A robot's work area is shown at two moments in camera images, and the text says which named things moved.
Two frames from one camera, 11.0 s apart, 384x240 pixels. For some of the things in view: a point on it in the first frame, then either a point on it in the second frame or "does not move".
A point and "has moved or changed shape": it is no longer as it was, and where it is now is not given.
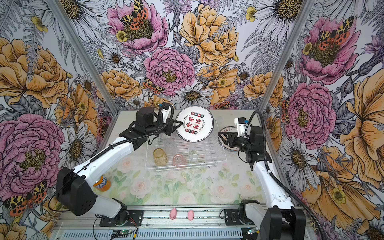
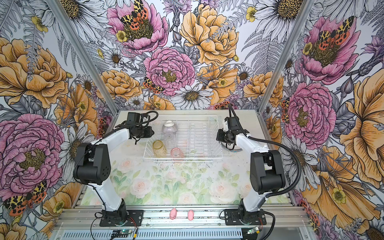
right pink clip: [190, 215] does not move
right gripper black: [230, 135] → [219, 136]
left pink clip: [173, 213] does not move
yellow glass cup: [160, 158] has moved or changed shape
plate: [198, 123] has moved or changed shape
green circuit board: [120, 233] does not move
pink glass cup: [178, 160] has moved or changed shape
